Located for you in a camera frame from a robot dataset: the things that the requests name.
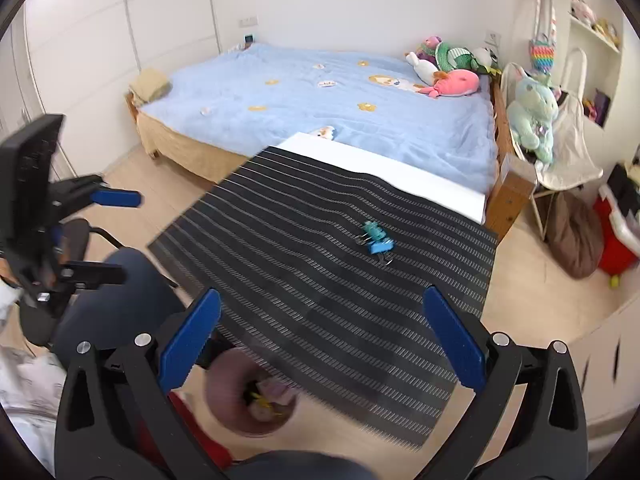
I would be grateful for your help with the dark purple box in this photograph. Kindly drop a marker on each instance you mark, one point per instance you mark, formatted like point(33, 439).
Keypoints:
point(601, 105)

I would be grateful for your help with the pink and purple plush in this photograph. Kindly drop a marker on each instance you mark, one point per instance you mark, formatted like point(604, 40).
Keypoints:
point(430, 45)

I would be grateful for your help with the white rabbit plush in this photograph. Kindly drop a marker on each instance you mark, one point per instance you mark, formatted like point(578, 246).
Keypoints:
point(425, 70)

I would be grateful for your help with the rainbow knitted bag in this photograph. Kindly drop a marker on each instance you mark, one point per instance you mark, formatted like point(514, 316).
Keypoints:
point(544, 55)

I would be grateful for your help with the tan cushion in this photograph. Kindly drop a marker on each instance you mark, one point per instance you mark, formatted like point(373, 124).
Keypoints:
point(150, 85)

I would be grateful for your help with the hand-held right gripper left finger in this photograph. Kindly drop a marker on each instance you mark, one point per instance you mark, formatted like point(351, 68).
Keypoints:
point(192, 335)

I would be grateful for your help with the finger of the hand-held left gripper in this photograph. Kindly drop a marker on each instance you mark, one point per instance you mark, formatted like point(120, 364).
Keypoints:
point(95, 275)
point(120, 198)

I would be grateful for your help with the purple printed packaging card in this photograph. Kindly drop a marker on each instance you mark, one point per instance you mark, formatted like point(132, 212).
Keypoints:
point(280, 391)

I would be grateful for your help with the white duck plush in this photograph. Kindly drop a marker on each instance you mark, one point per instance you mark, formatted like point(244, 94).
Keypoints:
point(484, 59)

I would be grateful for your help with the white fabric folding chair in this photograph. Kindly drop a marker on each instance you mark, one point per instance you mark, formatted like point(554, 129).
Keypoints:
point(570, 150)

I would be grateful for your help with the person's white patterned shirt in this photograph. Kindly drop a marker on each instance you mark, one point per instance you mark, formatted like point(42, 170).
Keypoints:
point(27, 405)

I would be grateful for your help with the teal binder clip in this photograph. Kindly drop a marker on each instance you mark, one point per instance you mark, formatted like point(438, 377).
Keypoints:
point(372, 232)

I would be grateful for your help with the beige bed skirt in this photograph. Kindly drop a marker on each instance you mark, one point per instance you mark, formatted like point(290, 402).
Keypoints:
point(190, 150)

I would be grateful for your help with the small dark device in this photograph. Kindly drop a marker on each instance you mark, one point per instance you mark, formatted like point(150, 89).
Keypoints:
point(249, 39)

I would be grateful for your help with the black striped woven mat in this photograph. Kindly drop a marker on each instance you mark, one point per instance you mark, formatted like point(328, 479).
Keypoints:
point(310, 310)

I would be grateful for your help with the green striped plush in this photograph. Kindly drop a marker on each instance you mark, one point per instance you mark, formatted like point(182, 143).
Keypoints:
point(455, 55)

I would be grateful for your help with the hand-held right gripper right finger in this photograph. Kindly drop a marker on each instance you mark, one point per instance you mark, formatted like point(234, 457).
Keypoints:
point(455, 340)

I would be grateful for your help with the blue binder clip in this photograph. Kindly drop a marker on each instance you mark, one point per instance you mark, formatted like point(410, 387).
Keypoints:
point(382, 249)

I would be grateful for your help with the yellow plastic hair clip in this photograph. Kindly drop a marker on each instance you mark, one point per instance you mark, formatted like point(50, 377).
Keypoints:
point(261, 401)

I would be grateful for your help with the white wardrobe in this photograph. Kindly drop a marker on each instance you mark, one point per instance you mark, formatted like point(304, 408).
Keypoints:
point(100, 60)

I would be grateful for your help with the red cloth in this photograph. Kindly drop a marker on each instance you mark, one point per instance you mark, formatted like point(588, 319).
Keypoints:
point(200, 425)

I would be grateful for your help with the black fabric bag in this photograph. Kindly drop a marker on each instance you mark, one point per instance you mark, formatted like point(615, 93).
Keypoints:
point(622, 182)

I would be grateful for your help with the white drawer cabinet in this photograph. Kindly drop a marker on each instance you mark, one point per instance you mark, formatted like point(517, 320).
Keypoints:
point(610, 360)

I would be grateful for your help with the red storage box white lid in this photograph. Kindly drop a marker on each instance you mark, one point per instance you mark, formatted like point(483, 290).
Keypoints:
point(617, 245)

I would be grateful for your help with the brown fabric bag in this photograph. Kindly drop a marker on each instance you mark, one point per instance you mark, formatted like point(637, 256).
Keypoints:
point(575, 240)

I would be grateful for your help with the mint green plush animal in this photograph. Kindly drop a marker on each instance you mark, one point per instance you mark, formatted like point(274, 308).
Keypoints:
point(532, 110)

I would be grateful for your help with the bed with blue blanket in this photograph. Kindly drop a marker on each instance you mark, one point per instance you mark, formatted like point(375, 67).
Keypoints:
point(300, 100)
point(505, 200)

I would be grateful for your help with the white wall socket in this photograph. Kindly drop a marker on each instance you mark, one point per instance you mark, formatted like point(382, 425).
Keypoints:
point(248, 21)

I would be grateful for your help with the pink whale plush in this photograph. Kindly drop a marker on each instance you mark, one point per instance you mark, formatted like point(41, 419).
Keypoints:
point(457, 82)

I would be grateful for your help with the person's left forearm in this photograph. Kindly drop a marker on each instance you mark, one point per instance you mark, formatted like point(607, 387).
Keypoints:
point(9, 292)

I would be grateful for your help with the black office chair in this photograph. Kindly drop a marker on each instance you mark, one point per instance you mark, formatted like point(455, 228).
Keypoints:
point(32, 327)

